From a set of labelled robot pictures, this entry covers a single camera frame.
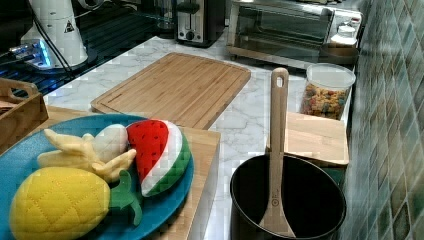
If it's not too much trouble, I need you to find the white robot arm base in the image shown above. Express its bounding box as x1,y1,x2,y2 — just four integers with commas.
9,0,89,71

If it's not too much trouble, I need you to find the wooden counter board under plate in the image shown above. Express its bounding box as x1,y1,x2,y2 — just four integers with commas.
29,106,220,240

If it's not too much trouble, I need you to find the bamboo cutting board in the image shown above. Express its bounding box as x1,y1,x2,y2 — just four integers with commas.
91,52,251,130

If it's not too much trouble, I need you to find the plush watermelon slice toy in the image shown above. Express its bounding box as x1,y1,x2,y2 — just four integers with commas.
127,119,192,197

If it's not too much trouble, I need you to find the silver toaster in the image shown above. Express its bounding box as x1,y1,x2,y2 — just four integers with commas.
176,0,226,48

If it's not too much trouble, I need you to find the light wooden block shelf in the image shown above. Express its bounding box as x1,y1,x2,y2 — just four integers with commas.
284,112,349,168

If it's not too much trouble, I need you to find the silver toaster oven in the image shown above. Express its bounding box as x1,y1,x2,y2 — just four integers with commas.
227,0,363,69

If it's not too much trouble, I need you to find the cereal container with lid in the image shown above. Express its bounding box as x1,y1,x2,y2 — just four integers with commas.
300,63,356,120

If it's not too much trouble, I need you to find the wooden spatula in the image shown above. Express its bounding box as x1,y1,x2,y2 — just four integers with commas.
260,68,295,237

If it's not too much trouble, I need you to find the black cooking pot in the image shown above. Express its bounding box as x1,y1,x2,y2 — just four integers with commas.
230,155,346,240

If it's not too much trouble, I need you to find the plush banana toy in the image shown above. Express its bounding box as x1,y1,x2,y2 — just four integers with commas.
37,124,137,183

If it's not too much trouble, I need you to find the dark brown bowl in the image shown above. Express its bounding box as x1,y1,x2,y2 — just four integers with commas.
318,44,359,65

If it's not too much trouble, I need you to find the white lidded jar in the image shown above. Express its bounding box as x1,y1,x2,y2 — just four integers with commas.
331,25,357,47

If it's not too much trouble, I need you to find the plush pineapple toy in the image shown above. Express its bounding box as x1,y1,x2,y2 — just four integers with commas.
9,167,142,240

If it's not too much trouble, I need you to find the blue plate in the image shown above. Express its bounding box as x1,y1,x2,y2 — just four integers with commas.
1,114,193,240

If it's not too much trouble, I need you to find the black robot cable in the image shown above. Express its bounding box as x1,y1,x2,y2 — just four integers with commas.
27,0,76,80

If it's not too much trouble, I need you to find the wooden tray with handle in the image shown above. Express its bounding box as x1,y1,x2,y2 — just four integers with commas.
0,78,49,153

